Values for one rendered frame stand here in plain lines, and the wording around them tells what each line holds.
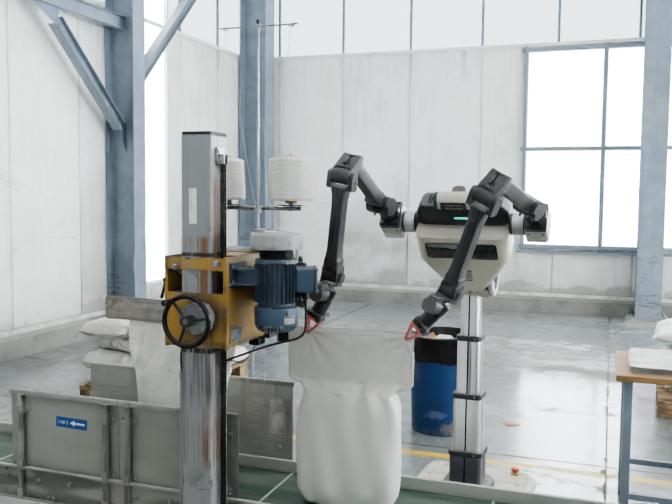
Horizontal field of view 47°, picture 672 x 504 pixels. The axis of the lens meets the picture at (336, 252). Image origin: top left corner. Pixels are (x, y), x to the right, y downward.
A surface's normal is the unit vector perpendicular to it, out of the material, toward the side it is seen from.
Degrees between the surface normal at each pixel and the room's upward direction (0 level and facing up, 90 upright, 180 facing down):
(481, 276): 130
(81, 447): 90
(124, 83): 90
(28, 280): 90
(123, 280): 90
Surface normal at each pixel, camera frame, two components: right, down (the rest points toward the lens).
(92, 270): 0.94, 0.04
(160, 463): -0.33, 0.07
